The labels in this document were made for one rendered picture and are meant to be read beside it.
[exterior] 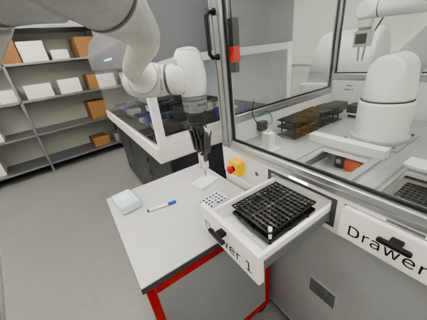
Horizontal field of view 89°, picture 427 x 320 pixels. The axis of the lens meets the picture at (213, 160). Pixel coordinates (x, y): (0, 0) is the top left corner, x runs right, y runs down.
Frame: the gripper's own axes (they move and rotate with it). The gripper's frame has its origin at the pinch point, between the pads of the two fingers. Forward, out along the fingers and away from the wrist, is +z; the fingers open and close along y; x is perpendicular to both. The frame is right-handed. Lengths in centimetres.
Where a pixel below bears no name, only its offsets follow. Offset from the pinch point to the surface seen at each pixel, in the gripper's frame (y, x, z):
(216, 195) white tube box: -0.3, 4.7, 20.2
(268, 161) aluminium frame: 17.1, 20.0, 3.3
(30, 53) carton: -342, -28, -65
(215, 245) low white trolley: 18.5, -12.6, 24.3
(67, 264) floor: -110, -72, 100
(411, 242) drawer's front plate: 65, 14, 8
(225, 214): 17.7, -5.3, 14.7
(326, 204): 42.1, 19.3, 11.2
